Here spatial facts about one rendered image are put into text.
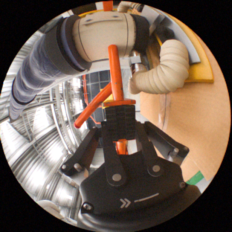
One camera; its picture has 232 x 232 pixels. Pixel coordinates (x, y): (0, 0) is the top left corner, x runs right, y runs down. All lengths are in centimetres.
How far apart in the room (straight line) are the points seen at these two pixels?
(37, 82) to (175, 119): 41
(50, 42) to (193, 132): 31
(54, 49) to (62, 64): 5
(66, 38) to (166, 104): 27
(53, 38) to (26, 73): 15
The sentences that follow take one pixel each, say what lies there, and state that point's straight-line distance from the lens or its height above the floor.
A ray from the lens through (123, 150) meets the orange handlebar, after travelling 18.
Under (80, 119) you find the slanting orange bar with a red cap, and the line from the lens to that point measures 17.
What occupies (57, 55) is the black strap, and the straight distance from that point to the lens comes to 17.
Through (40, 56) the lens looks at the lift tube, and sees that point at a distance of 21.
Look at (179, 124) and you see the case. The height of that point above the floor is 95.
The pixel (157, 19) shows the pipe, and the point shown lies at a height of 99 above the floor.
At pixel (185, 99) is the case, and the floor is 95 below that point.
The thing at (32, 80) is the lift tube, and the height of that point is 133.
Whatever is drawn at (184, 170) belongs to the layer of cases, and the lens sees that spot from 77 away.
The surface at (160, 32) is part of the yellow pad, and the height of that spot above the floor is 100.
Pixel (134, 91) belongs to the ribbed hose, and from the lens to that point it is 18.
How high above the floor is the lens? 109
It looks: 1 degrees up
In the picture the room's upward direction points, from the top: 95 degrees counter-clockwise
